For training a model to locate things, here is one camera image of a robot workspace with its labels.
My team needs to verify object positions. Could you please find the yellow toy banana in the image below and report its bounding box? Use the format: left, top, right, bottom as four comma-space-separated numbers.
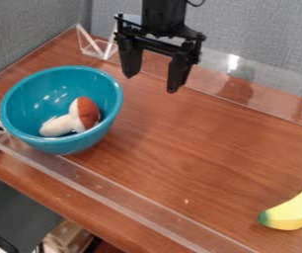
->
257, 192, 302, 230

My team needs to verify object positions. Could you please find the clear acrylic front barrier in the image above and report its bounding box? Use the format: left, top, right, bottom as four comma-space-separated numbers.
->
0, 119, 256, 253

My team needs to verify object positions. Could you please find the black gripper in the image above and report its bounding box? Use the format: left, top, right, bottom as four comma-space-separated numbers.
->
114, 0, 205, 93

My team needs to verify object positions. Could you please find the clear acrylic back barrier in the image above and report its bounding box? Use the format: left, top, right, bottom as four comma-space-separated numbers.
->
74, 23, 302, 131

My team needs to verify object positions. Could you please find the clear acrylic barrier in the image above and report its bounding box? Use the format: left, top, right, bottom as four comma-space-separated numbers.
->
74, 23, 302, 131
0, 119, 256, 253

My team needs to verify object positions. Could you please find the blue ceramic bowl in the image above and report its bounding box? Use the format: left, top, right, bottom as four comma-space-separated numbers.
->
0, 65, 124, 154

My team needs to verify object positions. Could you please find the wooden object below table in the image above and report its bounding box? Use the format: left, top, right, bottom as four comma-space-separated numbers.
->
42, 220, 93, 253

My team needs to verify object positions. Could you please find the clear acrylic corner bracket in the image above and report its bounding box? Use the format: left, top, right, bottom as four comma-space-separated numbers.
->
76, 24, 118, 60

